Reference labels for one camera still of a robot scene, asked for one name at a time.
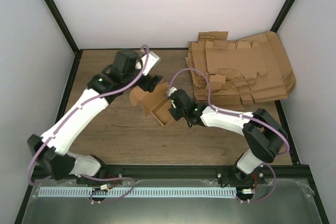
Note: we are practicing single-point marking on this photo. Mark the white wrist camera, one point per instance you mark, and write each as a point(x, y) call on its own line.
point(171, 91)
point(149, 62)

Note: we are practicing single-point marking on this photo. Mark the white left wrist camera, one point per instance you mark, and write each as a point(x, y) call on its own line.
point(149, 62)

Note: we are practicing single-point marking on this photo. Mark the black front mounting rail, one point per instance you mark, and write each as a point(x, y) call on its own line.
point(223, 174)

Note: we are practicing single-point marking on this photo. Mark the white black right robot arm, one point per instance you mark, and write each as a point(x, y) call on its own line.
point(264, 136)

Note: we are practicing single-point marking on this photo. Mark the light blue slotted cable duct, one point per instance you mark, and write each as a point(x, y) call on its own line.
point(139, 192)

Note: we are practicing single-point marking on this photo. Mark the black back left frame post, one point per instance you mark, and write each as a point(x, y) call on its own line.
point(62, 25)

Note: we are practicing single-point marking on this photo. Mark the black back right frame post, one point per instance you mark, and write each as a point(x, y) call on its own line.
point(288, 1)

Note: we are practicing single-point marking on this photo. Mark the brown cardboard box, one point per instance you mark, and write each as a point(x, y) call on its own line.
point(154, 103)

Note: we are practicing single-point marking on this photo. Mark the stack of flat cardboard blanks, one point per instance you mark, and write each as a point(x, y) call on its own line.
point(235, 73)

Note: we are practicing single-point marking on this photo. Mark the clear acrylic front plate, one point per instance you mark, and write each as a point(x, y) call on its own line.
point(282, 201)

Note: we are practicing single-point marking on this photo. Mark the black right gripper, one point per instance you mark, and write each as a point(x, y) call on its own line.
point(176, 116)

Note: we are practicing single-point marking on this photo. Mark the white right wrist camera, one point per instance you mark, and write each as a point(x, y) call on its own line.
point(171, 91)

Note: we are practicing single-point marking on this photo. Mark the black frame post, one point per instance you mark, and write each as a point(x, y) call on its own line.
point(288, 1)
point(62, 25)

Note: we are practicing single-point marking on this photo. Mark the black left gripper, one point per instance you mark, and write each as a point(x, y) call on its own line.
point(150, 83)

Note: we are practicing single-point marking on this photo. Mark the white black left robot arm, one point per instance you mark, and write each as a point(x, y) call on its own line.
point(51, 149)

